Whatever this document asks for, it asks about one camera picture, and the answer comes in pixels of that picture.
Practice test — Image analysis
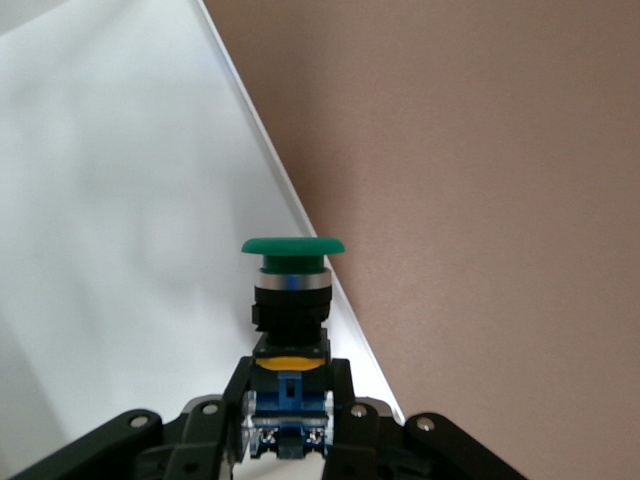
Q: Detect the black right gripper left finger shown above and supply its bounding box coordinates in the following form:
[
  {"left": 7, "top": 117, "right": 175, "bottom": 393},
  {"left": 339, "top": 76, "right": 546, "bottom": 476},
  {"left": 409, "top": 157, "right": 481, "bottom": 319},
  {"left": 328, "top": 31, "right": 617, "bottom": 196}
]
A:
[{"left": 7, "top": 357, "right": 253, "bottom": 480}]

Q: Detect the white drawer cabinet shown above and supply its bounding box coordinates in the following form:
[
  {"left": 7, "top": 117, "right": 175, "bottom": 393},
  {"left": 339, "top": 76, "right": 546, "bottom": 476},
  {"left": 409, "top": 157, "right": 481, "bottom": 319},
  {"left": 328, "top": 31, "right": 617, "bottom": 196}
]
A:
[{"left": 0, "top": 0, "right": 407, "bottom": 480}]

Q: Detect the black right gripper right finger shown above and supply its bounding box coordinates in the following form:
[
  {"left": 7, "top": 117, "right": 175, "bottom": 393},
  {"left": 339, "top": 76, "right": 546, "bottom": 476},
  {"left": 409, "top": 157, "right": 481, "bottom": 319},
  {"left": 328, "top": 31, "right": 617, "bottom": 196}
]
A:
[{"left": 323, "top": 357, "right": 529, "bottom": 480}]

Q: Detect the green mushroom push button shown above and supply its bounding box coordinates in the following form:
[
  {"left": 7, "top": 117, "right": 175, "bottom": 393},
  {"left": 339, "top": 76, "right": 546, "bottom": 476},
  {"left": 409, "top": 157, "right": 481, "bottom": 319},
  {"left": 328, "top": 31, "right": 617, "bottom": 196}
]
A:
[{"left": 241, "top": 236, "right": 348, "bottom": 460}]

